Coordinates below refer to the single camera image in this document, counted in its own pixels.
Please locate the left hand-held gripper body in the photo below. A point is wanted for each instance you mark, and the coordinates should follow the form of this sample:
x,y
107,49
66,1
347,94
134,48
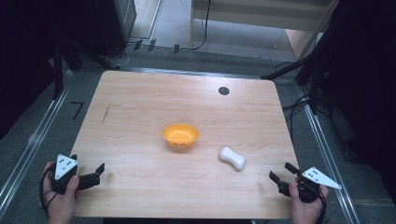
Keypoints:
x,y
63,165

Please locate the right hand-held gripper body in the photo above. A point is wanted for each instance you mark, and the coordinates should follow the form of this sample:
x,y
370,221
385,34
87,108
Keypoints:
x,y
314,180

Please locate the white soap bar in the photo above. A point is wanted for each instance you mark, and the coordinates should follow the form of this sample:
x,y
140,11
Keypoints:
x,y
232,158

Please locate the orange plastic bowl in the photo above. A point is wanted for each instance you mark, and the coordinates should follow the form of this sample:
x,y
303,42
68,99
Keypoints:
x,y
180,135

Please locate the person's right hand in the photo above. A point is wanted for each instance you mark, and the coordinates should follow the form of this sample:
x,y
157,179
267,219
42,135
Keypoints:
x,y
303,211

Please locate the person's left hand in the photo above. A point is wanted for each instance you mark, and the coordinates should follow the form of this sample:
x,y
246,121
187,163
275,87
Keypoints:
x,y
62,205

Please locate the black tape corner mark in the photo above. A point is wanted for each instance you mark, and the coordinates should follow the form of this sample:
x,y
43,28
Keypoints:
x,y
77,109

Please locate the black metal stand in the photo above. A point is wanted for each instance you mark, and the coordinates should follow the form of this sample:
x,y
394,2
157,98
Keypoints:
x,y
58,68
314,84

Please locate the dark round table grommet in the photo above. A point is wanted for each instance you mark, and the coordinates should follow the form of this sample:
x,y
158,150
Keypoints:
x,y
223,90

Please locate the dark curtain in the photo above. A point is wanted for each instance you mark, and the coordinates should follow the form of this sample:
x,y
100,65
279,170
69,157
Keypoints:
x,y
367,77
21,56

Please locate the black tape strip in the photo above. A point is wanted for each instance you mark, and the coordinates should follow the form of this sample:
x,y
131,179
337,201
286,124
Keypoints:
x,y
176,48
138,44
152,45

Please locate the black cabinet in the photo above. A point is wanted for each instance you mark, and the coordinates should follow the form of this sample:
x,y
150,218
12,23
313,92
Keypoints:
x,y
112,21

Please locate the white wooden furniture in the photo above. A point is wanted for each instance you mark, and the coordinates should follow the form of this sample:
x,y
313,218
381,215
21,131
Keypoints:
x,y
249,15

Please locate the metal floor rail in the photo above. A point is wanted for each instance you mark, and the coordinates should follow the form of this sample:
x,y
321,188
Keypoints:
x,y
31,146
186,72
330,161

